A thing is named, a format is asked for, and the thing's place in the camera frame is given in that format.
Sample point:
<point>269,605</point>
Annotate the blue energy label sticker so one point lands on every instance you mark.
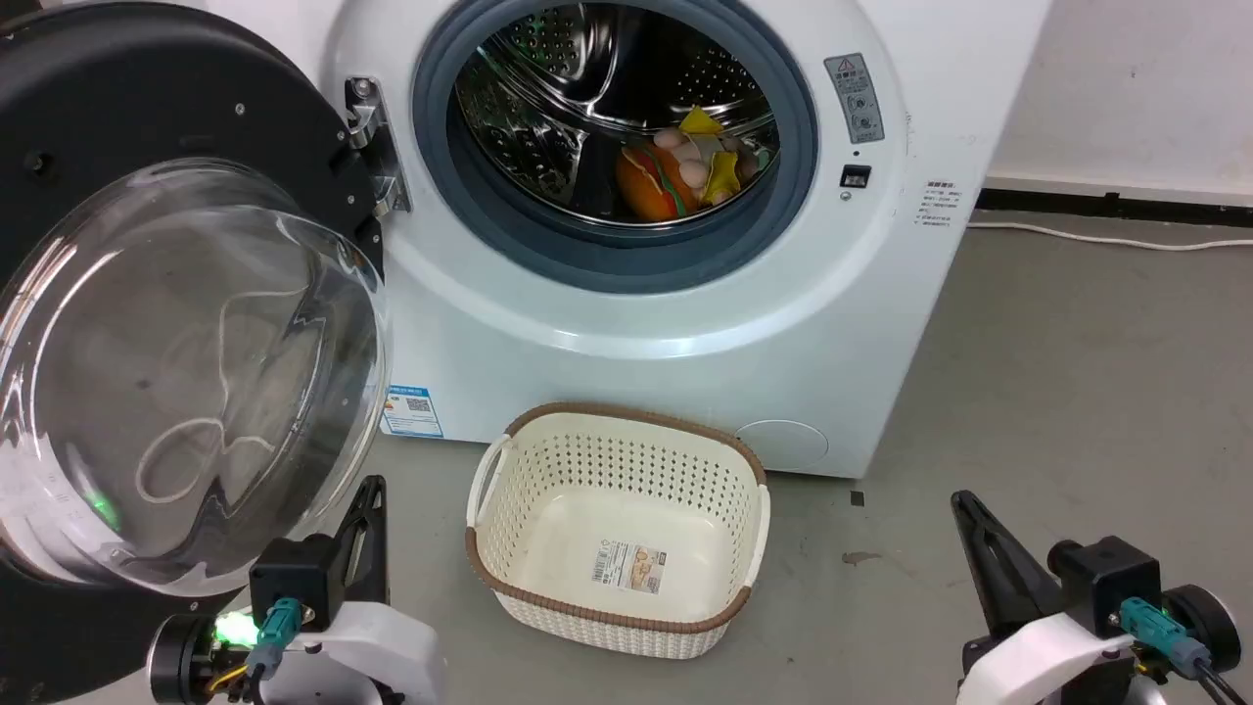
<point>411,411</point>

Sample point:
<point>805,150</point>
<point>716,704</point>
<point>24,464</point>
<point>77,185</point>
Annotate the cream plastic laundry basket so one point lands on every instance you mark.
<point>617,529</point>

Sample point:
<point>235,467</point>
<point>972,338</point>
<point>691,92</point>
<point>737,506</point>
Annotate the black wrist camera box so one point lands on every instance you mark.
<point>1111,583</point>
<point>294,583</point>

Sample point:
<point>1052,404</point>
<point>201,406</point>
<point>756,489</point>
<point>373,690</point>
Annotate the metal door hinge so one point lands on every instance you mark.
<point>377,147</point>

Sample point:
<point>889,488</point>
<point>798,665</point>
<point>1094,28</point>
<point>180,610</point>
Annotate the black baseboard strip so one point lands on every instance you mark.
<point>1126,208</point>

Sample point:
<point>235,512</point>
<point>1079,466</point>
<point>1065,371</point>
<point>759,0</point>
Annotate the black round glass washer door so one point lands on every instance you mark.
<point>166,147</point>

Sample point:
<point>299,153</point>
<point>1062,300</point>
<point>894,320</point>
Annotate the white front-load washing machine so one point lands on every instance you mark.
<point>685,333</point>

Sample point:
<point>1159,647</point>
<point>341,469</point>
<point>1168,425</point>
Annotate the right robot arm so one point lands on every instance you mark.
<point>1204,627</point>

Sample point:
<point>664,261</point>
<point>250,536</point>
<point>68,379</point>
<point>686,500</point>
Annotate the grey warning label sticker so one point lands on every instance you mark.
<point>855,98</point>

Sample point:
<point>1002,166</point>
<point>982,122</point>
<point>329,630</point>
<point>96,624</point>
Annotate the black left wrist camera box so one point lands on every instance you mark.
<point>294,583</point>

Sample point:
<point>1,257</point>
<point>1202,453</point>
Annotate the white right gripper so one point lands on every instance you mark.
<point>1038,661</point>

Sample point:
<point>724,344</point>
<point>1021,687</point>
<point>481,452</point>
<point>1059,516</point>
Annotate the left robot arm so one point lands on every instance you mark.
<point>181,661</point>

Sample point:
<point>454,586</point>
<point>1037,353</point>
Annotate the yellow and pink doll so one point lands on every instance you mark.
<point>719,162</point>

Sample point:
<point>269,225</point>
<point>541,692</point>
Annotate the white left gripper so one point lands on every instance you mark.
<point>377,651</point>

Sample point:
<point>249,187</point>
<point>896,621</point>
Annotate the orange hamburger plush toy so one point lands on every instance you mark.
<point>651,186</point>

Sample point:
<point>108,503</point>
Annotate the product label in basket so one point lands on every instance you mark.
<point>628,566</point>

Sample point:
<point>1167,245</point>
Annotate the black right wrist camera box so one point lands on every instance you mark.
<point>1111,583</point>

